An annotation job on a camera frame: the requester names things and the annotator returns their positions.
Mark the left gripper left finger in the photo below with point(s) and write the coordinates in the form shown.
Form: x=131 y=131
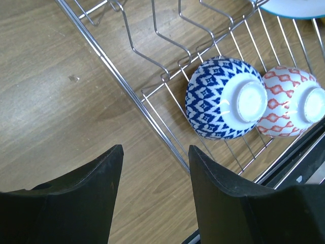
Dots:
x=76 y=207

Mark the blue patterned bowl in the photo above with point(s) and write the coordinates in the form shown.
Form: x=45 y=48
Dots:
x=295 y=102

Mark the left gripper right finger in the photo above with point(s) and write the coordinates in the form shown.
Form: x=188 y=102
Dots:
x=254 y=211

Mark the watermelon pattern plate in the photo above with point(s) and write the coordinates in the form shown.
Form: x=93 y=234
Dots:
x=295 y=9

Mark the red patterned bowl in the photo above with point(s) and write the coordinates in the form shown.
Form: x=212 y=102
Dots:
x=225 y=98

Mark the wire dish rack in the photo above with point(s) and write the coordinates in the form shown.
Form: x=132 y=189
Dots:
x=153 y=48

